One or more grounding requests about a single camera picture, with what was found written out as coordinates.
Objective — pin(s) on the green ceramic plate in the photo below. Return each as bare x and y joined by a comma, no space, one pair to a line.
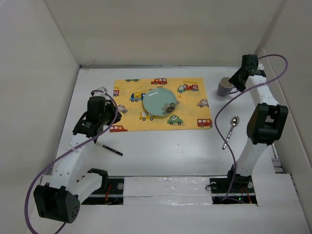
160,102

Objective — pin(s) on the black-handled metal fork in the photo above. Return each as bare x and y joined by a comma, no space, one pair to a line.
109,149

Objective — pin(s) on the yellow car-print cloth placemat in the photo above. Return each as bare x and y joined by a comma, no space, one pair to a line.
191,111

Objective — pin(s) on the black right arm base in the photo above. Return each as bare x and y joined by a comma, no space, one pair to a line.
232,189

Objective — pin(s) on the aluminium table edge rail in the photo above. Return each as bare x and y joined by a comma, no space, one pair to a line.
132,66

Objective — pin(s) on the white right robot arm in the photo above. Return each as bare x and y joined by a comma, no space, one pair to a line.
266,123

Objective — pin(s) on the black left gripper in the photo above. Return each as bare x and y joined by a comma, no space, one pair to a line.
109,106

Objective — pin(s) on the silver metal spoon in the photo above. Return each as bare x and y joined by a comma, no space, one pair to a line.
234,122

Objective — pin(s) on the lavender ceramic mug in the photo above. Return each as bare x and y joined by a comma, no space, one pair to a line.
225,87

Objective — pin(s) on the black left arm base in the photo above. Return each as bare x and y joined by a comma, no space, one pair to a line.
110,192

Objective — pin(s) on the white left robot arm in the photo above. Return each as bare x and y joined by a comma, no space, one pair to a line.
61,196

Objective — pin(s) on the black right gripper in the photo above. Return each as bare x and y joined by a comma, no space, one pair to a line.
234,79

